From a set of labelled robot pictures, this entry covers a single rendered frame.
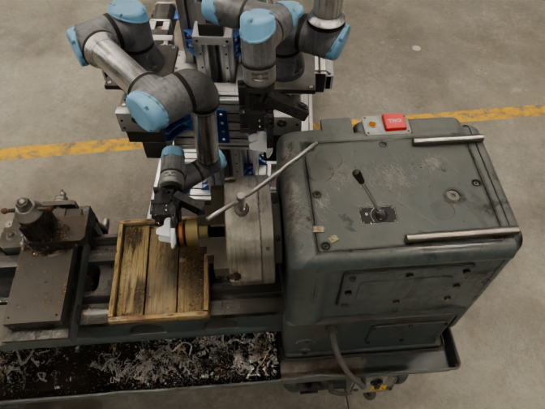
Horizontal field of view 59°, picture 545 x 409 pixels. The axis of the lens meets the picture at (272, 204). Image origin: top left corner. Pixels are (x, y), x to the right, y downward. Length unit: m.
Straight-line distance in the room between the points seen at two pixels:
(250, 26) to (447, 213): 0.67
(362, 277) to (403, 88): 2.39
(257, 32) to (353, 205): 0.50
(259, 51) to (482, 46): 3.12
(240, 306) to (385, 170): 0.61
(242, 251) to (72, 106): 2.45
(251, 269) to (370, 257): 0.32
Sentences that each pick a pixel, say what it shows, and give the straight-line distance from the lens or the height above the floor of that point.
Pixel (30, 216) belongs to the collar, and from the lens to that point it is 1.53.
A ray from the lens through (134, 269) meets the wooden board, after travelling 1.64.
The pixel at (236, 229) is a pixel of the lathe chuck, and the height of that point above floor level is 1.22.
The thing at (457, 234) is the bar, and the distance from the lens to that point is 1.26.
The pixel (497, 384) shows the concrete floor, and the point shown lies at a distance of 2.57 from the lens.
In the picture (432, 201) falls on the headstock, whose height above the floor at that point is 1.26.
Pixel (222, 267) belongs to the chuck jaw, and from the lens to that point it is 1.33.
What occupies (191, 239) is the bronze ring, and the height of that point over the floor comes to 1.10.
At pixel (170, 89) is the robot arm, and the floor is 1.42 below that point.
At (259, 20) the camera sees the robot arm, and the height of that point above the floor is 1.68.
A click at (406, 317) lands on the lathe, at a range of 1.59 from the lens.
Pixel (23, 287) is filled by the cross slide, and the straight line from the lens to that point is 1.63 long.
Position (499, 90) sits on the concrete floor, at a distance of 3.74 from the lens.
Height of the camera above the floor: 2.29
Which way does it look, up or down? 55 degrees down
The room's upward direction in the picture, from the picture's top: straight up
